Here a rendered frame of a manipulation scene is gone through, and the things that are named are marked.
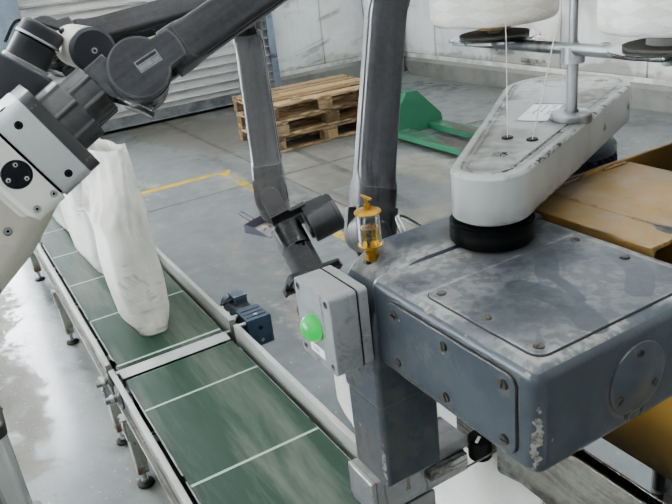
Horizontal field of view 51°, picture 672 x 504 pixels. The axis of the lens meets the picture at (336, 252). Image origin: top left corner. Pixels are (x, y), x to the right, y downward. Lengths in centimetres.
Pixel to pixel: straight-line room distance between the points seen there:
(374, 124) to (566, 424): 53
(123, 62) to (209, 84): 771
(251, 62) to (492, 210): 77
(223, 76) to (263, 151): 741
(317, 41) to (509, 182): 861
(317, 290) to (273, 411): 150
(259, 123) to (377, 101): 39
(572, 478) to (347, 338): 30
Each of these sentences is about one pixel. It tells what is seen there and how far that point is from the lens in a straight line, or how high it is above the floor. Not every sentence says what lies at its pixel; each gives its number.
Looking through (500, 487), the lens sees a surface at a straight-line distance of 99.
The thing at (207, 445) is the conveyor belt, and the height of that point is 38.
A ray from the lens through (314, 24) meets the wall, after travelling 925.
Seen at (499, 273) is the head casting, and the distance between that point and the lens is 70.
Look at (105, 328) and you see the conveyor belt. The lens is 290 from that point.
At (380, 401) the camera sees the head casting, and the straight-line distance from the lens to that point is 78.
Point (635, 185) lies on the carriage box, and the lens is 94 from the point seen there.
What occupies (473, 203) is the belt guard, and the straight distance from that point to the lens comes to 73.
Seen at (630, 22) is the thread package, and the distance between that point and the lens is 76.
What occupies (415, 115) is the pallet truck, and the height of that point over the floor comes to 18.
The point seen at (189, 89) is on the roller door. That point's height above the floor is 30.
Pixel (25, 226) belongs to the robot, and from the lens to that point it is 110.
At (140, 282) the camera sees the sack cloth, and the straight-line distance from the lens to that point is 268.
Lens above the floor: 164
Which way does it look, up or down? 23 degrees down
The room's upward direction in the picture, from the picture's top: 7 degrees counter-clockwise
